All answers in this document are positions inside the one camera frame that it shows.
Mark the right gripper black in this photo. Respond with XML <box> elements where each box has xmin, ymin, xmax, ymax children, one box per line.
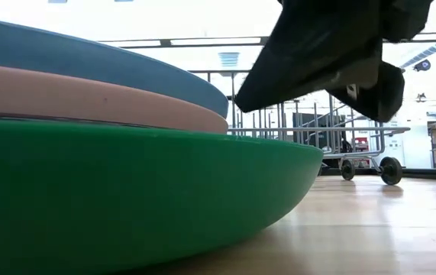
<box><xmin>234</xmin><ymin>0</ymin><xmax>434</xmax><ymax>123</ymax></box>

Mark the green plate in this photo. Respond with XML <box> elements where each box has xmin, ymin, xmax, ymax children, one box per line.
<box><xmin>0</xmin><ymin>118</ymin><xmax>325</xmax><ymax>275</ymax></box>

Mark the blue plate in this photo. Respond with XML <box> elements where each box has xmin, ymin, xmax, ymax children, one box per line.
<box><xmin>0</xmin><ymin>16</ymin><xmax>230</xmax><ymax>119</ymax></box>

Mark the pink plate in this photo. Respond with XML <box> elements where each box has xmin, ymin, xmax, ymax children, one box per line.
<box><xmin>0</xmin><ymin>63</ymin><xmax>229</xmax><ymax>134</ymax></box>

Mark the red sign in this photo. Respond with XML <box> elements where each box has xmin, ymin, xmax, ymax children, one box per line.
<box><xmin>354</xmin><ymin>137</ymin><xmax>370</xmax><ymax>152</ymax></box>

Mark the black ceiling spotlight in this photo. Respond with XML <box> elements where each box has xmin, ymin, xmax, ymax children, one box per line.
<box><xmin>412</xmin><ymin>59</ymin><xmax>432</xmax><ymax>73</ymax></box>

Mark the black monitor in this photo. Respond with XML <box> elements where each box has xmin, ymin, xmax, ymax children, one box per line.
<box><xmin>292</xmin><ymin>112</ymin><xmax>347</xmax><ymax>154</ymax></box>

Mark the grey wire dish rack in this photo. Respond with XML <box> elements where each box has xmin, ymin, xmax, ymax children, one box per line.
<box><xmin>189</xmin><ymin>70</ymin><xmax>412</xmax><ymax>187</ymax></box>

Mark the black aluminium table frame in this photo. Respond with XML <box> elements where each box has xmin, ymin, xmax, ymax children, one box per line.
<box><xmin>316</xmin><ymin>167</ymin><xmax>436</xmax><ymax>181</ymax></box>

